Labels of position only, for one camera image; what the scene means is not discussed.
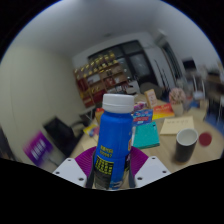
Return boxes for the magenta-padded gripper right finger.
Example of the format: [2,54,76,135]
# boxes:
[128,145,172,188]

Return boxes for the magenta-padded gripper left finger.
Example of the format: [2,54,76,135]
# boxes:
[52,146,98,189]

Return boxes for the blue drink bottle white cap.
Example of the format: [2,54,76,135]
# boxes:
[92,93,136,192]

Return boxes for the teal notebook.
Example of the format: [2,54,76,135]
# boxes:
[131,121,161,150]

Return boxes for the black office chair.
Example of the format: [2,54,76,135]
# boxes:
[43,116,84,158]

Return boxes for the purple sign board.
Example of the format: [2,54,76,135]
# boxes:
[23,130,54,167]

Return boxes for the black cup white inside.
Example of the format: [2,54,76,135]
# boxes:
[174,128,199,164]

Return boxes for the large manila envelope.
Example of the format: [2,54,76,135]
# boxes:
[159,115,195,136]

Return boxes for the blue printed booklet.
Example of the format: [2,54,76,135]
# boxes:
[132,108,154,126]

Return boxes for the orange book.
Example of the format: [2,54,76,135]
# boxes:
[151,103,176,121]

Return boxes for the small round white table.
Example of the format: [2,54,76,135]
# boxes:
[79,105,98,123]

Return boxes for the pink patterned box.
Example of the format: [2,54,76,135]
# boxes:
[133,101,148,113]

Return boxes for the standing orange white card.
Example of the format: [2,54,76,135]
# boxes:
[143,88,159,109]

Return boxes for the pink flowers in white pot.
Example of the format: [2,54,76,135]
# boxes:
[168,87,187,117]

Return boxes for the grey upholstered chair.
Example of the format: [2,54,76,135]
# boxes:
[139,81,164,99]

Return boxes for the wooden shelf unit with trophies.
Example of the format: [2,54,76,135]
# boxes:
[73,51,132,108]

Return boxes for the dark glass door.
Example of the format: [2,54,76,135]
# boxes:
[87,39,158,89]

